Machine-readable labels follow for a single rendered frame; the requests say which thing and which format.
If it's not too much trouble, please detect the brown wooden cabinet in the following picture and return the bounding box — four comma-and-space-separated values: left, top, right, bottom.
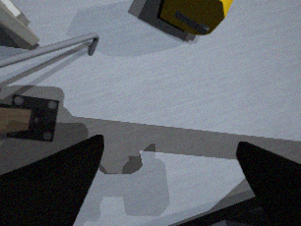
0, 0, 40, 45

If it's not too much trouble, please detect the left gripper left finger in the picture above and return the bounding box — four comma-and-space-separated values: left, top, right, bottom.
0, 135, 104, 226

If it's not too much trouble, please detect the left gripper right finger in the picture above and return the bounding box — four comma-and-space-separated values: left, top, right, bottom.
236, 141, 301, 226

